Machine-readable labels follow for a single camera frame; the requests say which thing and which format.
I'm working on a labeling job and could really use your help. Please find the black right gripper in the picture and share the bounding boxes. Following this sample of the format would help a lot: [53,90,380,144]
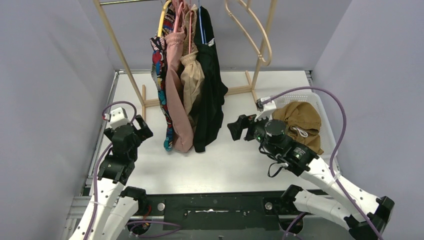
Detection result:
[228,108,280,156]

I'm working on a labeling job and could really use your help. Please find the black shorts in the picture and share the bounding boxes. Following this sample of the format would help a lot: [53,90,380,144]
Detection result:
[193,6,228,153]

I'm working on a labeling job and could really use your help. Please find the tan brown shorts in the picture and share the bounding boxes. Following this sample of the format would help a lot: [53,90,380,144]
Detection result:
[272,101,324,155]

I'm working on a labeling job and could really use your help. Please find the beige wooden hanger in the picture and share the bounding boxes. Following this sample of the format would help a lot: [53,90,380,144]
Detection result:
[223,0,273,66]

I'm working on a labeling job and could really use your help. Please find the blue hanger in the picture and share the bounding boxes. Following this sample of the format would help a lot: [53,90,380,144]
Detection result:
[197,0,207,45]

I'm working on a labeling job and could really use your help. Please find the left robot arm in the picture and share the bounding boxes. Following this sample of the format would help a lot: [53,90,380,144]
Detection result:
[70,114,153,240]

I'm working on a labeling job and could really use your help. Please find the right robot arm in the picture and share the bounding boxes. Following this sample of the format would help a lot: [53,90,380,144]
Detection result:
[227,114,395,240]

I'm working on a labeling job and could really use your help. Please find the pink shorts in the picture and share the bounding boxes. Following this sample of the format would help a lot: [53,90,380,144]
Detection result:
[164,0,194,154]

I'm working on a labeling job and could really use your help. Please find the colourful comic print shorts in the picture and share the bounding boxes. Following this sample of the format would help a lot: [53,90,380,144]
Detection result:
[149,4,176,152]

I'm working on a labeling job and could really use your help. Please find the beige shorts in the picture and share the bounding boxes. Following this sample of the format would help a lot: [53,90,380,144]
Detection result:
[180,4,205,129]

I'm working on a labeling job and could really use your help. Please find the yellow hanger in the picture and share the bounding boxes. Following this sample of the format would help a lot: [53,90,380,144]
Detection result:
[156,0,172,37]

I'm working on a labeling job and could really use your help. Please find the pink hanger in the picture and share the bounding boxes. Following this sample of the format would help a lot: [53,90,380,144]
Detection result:
[173,0,194,56]

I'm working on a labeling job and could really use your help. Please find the wooden clothes rack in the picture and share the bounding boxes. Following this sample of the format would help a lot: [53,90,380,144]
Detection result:
[93,0,278,111]

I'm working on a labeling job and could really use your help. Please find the white plastic basket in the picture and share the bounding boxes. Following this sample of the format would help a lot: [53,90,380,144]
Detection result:
[274,92,336,157]

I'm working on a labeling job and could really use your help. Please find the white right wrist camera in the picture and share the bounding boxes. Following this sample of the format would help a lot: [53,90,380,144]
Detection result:
[254,96,277,122]

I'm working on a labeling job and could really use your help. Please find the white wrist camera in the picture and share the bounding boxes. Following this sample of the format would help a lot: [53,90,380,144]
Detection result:
[109,107,130,130]
[254,96,277,122]

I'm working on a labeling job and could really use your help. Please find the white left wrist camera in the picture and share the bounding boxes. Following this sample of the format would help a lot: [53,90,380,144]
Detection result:
[109,107,130,130]

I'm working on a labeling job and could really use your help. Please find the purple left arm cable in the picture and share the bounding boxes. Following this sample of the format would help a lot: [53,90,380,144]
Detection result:
[82,100,181,240]

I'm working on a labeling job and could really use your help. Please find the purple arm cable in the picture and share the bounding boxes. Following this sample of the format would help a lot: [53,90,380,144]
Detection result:
[261,86,385,240]
[82,100,181,240]

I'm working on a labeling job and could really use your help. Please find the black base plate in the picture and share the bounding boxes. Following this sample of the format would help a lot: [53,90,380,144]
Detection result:
[135,191,299,231]

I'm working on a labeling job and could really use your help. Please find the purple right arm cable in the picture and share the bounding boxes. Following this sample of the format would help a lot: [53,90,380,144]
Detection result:
[261,86,385,240]

